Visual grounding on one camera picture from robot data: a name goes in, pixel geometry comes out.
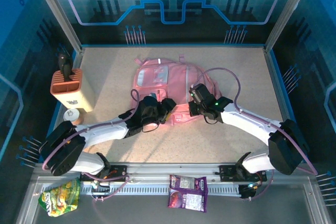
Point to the pink backpack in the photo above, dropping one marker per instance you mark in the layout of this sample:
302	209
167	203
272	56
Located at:
170	82

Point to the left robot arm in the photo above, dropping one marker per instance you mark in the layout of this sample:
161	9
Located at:
105	132

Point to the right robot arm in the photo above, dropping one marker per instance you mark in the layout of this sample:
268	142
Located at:
249	121

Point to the aluminium base beam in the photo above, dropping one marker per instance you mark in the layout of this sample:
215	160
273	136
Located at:
170	169

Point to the purple snack packet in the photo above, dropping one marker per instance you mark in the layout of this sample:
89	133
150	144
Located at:
189	201
187	182

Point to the orange and cream knife block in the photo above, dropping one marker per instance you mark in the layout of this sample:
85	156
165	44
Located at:
78	95

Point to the white-lidded brown cup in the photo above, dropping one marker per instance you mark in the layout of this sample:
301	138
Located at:
71	114

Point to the black control box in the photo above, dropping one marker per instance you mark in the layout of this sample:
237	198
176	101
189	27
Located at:
248	193

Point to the green snack bag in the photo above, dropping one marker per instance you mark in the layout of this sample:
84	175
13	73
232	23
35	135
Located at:
59	197

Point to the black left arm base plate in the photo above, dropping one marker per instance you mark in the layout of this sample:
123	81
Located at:
118	172

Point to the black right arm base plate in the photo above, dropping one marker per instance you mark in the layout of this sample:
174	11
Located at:
228	172

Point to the aluminium frame post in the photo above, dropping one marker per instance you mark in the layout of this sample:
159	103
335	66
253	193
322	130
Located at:
288	11
57	11

